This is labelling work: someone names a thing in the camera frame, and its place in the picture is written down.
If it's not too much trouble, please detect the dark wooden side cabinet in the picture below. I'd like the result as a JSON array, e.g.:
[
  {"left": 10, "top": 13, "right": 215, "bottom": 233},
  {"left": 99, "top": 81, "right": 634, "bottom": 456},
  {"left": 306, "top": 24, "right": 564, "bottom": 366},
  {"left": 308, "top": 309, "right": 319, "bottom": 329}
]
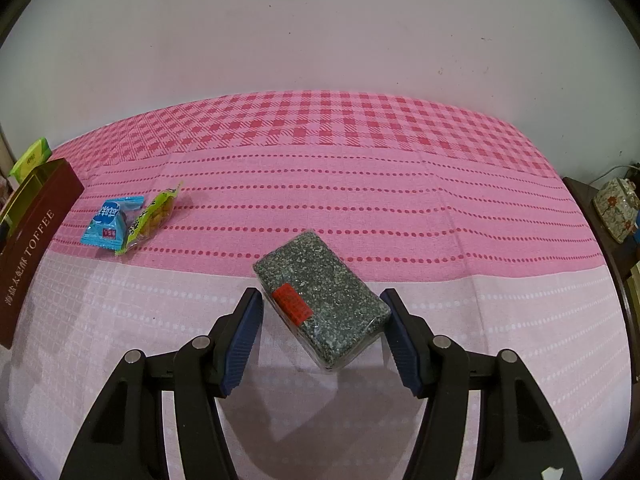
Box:
[{"left": 562, "top": 174, "right": 640, "bottom": 311}]

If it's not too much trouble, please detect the green yellow candy packet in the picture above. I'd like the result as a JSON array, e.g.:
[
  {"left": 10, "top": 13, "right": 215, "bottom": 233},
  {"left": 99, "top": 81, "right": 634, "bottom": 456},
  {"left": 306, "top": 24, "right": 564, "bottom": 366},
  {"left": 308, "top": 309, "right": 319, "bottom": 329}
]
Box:
[{"left": 115, "top": 183, "right": 182, "bottom": 256}]

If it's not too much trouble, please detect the red gold toffee tin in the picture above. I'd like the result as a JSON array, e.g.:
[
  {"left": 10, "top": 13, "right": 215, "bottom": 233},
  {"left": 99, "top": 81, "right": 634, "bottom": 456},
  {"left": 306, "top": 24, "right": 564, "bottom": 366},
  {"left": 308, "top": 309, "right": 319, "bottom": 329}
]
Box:
[{"left": 0, "top": 158, "right": 84, "bottom": 349}]

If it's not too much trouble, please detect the dark sesame bar pack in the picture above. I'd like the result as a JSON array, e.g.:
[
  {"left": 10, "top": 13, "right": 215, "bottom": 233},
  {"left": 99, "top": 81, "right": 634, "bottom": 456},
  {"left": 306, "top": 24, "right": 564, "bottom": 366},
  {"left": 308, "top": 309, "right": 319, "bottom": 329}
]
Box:
[{"left": 253, "top": 231, "right": 390, "bottom": 370}]

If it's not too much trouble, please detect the floral ceramic jar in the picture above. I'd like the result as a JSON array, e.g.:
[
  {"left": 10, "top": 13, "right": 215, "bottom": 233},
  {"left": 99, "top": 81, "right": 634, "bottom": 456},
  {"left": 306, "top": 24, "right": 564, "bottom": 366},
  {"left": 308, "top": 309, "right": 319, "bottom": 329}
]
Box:
[{"left": 592, "top": 178, "right": 640, "bottom": 244}]

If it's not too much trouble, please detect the green tissue box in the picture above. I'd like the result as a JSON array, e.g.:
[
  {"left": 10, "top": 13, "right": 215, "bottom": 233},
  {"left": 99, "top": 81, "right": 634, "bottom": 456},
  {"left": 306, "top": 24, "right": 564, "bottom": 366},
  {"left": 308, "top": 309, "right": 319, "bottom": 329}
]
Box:
[{"left": 9, "top": 138, "right": 52, "bottom": 184}]

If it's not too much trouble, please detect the light blue candy packet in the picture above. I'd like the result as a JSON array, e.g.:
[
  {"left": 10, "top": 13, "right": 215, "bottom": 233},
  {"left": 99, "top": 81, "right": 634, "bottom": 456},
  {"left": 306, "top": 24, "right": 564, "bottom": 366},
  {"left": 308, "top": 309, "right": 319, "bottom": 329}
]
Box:
[{"left": 80, "top": 195, "right": 144, "bottom": 252}]

